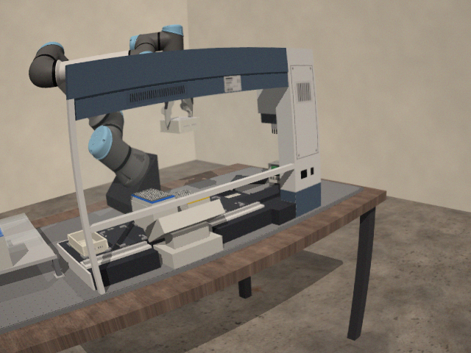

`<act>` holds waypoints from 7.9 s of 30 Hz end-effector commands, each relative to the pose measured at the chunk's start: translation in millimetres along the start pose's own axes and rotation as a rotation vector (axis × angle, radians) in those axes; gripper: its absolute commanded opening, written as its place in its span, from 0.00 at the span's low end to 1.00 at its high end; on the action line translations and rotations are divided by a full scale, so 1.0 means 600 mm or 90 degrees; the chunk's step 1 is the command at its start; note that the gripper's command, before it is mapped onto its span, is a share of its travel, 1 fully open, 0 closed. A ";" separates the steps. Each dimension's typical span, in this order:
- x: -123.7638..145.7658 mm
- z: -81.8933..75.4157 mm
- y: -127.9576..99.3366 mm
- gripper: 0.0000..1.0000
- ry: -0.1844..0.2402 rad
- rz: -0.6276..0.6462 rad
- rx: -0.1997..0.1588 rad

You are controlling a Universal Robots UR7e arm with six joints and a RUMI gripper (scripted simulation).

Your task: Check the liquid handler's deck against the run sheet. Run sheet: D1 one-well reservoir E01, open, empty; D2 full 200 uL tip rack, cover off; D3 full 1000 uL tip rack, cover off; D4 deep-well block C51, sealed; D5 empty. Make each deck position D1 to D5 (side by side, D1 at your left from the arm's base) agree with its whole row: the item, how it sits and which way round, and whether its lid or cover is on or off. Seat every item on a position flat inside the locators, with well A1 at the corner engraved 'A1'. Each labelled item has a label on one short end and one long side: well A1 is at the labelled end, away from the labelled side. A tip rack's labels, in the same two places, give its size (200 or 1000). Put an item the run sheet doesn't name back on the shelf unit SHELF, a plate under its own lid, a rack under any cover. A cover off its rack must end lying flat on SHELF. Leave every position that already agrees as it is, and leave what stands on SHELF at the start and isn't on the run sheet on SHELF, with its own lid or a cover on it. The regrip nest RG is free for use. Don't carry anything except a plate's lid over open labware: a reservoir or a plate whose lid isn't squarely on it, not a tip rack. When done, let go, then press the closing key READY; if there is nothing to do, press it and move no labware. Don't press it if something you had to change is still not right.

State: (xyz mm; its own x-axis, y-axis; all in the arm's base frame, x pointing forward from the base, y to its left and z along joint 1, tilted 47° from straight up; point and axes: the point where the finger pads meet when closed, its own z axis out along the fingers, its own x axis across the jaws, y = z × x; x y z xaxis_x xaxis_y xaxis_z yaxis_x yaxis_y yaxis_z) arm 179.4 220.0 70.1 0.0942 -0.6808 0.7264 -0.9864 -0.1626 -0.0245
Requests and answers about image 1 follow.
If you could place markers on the yellow tip rack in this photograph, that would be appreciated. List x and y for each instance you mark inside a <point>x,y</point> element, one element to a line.
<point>193,204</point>

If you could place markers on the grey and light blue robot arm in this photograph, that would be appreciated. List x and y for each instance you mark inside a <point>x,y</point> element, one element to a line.
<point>47,70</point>

